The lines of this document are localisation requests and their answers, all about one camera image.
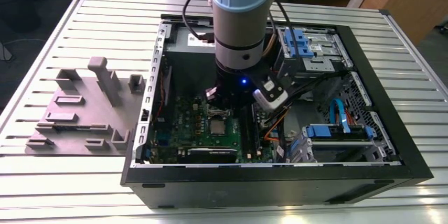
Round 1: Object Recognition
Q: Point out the CPU with silver top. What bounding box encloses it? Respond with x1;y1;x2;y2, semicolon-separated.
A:
208;121;226;136

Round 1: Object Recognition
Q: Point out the CPU socket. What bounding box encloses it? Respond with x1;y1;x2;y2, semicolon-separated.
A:
205;118;229;137

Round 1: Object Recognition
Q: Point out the metal socket cover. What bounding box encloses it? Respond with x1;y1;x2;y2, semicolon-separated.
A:
206;107;229;119

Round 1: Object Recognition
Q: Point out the black RAM slot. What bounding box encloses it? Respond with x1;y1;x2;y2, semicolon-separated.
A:
244;107;253;158
246;105;257;158
240;108;248;158

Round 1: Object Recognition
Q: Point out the grey power supply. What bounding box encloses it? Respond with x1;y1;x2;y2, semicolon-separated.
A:
162;27;217;98

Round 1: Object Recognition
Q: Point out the black case fan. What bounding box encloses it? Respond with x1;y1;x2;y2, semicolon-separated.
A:
161;61;174;109

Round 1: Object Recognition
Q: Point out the green motherboard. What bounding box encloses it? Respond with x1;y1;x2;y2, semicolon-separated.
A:
145;87;282;164

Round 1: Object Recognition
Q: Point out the blue plastic drive latch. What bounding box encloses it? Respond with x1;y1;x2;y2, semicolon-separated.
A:
284;28;314;59

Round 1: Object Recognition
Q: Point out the black graphics card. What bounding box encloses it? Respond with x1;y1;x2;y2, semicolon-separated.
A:
176;146;236;164

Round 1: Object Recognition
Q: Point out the silver drive bay cage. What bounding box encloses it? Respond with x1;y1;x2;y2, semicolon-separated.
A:
273;27;353;86

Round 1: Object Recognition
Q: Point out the hard disk in blue carrier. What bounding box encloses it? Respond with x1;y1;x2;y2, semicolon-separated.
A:
300;124;374;142

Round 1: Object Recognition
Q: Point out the silver disk bay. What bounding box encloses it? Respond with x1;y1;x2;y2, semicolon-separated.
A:
285;125;398;164

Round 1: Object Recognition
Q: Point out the black open PC case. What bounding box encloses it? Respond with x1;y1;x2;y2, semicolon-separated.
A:
118;13;436;210

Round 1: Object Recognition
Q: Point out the grey parts rack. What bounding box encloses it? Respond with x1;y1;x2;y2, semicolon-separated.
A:
24;56;146;156

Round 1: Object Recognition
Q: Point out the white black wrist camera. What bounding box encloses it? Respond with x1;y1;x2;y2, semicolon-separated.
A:
250;76;289;111

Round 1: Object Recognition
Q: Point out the red black twisted wire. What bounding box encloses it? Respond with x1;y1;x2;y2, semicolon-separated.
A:
157;73;165;116

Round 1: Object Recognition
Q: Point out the orange wire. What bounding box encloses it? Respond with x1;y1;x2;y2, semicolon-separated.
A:
261;125;281;143

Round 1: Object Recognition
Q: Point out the black camera cable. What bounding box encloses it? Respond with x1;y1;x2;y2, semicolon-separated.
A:
274;1;304;62
181;0;216;45

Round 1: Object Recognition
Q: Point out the blue flat wire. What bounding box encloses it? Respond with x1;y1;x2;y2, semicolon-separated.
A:
328;98;352;134

